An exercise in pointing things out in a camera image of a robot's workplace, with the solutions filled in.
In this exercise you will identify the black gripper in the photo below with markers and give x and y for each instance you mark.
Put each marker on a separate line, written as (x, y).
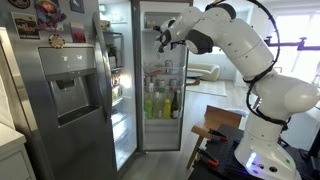
(166, 38)

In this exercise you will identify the refrigerator door compartment cover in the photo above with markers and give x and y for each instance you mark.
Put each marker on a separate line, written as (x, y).
(151, 18)

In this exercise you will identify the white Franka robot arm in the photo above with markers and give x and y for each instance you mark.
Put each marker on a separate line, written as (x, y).
(240, 43)

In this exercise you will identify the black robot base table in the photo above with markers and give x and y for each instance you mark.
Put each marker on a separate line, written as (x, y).
(223, 153)

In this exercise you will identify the clear tall door shelf bin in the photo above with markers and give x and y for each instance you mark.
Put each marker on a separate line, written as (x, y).
(180, 100)

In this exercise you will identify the stainless refrigerator door with shelves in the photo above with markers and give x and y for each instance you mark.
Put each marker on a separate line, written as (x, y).
(160, 136)

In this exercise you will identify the refrigerator cabinet interior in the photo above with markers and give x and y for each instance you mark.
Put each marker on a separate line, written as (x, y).
(125, 133)

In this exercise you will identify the stainless freezer door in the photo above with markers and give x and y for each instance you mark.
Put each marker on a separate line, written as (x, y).
(83, 143)

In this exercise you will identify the small pale food package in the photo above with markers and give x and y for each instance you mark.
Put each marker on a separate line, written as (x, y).
(150, 24)

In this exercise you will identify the silver drink can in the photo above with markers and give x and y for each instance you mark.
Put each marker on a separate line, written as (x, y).
(173, 85)
(169, 66)
(161, 85)

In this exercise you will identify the round white coffee table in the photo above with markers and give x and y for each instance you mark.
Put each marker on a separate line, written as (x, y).
(194, 75)

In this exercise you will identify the dark glass bottle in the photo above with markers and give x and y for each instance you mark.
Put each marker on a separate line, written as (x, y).
(112, 56)

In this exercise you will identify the small box on shelf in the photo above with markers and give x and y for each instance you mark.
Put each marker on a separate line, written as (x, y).
(105, 25)

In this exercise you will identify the white sofa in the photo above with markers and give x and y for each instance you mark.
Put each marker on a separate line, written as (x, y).
(206, 71)

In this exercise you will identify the clear drink bottle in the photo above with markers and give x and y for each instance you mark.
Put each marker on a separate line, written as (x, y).
(157, 106)

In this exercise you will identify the yellow carton box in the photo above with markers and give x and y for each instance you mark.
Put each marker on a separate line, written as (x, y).
(116, 93)

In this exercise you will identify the dark wine bottle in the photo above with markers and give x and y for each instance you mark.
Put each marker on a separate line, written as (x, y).
(174, 106)

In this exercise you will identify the yellow drink bottle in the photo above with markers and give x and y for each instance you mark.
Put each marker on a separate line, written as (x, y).
(167, 108)

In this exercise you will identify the green drink bottle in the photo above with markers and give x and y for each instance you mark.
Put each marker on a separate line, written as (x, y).
(148, 108)

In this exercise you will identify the pale floor rug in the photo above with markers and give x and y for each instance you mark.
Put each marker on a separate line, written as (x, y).
(210, 88)

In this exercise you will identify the red purple picture magnet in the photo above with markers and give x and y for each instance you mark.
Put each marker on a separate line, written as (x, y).
(77, 32)

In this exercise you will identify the dark picture magnet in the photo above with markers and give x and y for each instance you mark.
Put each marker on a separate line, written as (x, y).
(77, 5)

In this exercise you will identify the wooden stool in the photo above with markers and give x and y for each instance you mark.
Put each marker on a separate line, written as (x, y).
(216, 120)

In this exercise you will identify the round gold magnet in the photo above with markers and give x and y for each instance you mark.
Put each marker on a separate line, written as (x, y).
(56, 41)

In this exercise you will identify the water and ice dispenser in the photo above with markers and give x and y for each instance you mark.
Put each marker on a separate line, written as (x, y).
(71, 93)

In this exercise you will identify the colourful figure magnet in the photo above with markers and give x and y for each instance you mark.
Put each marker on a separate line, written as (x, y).
(49, 15)

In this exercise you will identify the bright window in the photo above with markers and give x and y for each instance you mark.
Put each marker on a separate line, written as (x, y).
(293, 26)

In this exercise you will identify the brown landscape picture magnet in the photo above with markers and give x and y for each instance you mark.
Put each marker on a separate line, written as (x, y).
(25, 26)

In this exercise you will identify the dark oval magnet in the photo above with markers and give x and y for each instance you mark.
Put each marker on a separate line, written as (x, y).
(19, 3)

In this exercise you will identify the white kitchen base cabinet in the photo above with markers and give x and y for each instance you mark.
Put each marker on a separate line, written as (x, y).
(13, 156)

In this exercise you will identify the dark camera mounting bar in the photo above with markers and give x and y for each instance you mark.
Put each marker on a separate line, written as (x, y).
(310, 47)

